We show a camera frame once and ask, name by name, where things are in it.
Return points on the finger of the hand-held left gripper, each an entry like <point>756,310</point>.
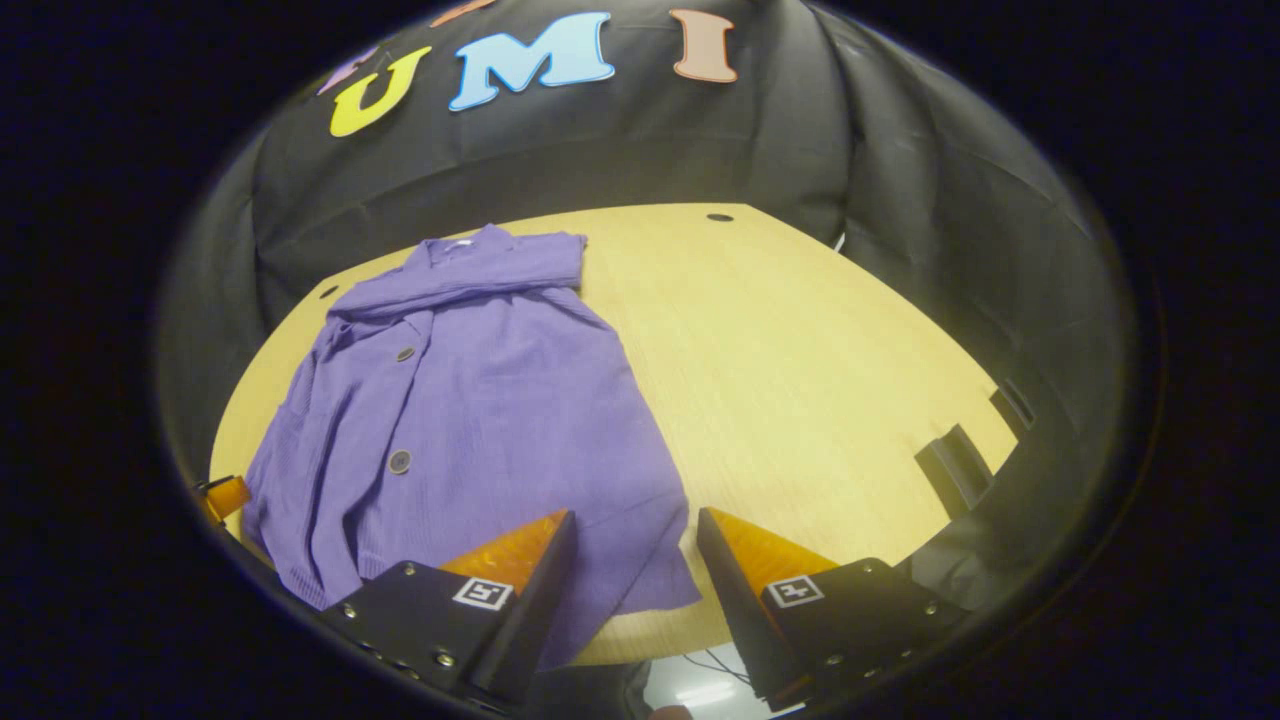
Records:
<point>228,498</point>

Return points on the black table edge clamp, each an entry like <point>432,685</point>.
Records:
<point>955,470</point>
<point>1012,405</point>

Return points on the black backdrop cloth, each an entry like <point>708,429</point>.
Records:
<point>650,140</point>

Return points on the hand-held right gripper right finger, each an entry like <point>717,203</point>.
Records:
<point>740,620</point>

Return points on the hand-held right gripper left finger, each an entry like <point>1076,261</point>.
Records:
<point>535,620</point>

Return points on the purple button shirt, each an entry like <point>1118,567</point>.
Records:
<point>480,400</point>

